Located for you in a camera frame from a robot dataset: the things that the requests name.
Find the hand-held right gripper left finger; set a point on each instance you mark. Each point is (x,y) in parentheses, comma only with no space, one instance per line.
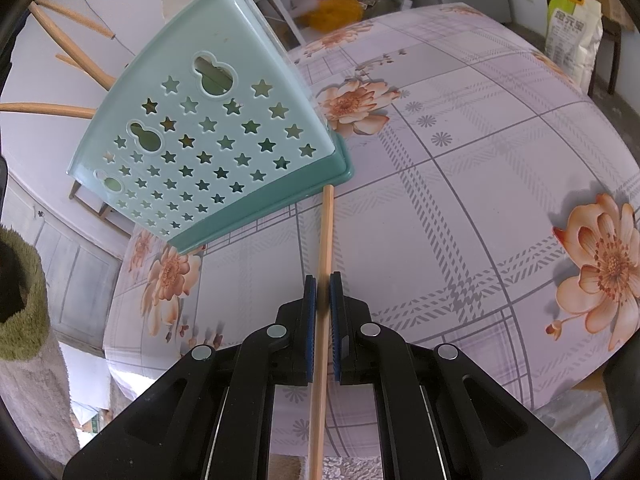
(311,330)

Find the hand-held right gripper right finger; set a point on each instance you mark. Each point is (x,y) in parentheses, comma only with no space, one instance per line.
(335,330)

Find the mint green utensil holder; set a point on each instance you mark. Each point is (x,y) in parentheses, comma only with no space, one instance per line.
(225,15)

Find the floral tablecloth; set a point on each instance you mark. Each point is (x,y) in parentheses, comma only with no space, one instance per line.
(450,210)

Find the white panel door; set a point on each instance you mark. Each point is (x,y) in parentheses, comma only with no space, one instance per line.
(70,270)

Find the white side table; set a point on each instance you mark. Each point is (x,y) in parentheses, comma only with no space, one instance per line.
(280,15)

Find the yellow bag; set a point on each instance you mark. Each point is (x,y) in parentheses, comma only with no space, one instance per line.
(335,12)

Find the white rice bag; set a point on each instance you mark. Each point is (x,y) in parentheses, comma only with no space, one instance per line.
(572,40)

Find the black stool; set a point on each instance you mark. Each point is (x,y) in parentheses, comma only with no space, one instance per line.
(612,45)

